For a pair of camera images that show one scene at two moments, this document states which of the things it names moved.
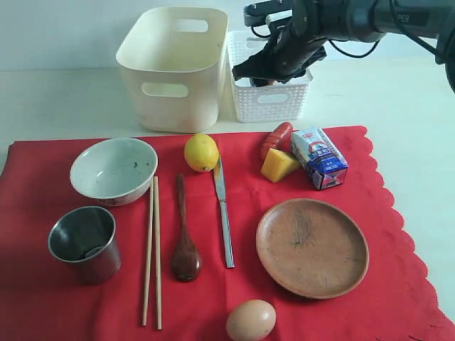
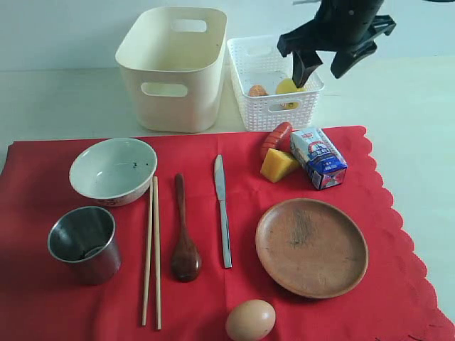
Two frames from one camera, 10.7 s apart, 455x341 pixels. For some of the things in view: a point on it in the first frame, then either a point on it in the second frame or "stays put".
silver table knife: [219, 179] stays put
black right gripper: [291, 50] -> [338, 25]
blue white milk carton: [313, 150] stays put
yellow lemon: [201, 152] -> [287, 85]
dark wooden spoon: [186, 264] stays put
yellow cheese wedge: [278, 164] stays put
